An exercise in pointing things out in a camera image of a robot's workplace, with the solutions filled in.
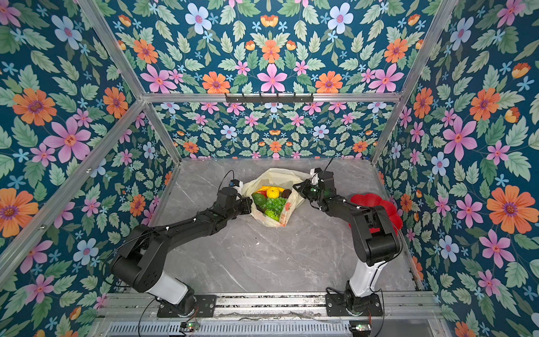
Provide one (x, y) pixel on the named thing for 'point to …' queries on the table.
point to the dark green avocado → (259, 199)
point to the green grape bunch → (274, 204)
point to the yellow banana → (264, 188)
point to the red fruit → (264, 192)
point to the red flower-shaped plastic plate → (370, 200)
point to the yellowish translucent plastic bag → (274, 177)
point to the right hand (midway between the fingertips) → (299, 182)
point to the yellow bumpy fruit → (273, 192)
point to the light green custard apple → (272, 214)
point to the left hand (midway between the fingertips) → (255, 198)
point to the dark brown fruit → (285, 193)
